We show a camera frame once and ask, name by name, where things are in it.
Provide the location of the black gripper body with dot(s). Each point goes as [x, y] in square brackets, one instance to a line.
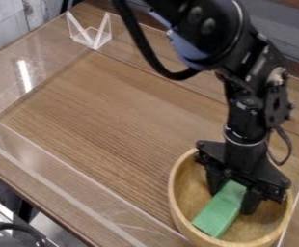
[246, 159]

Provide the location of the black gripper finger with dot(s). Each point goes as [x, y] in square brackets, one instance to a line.
[217, 176]
[252, 201]

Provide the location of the green rectangular block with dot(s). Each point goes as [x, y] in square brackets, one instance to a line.
[221, 211]

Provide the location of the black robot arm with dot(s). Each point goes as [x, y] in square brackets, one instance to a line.
[216, 38]

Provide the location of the brown wooden bowl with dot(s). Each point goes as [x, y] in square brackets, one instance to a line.
[258, 230]

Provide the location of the metal frame lower left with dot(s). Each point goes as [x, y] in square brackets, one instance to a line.
[17, 234]

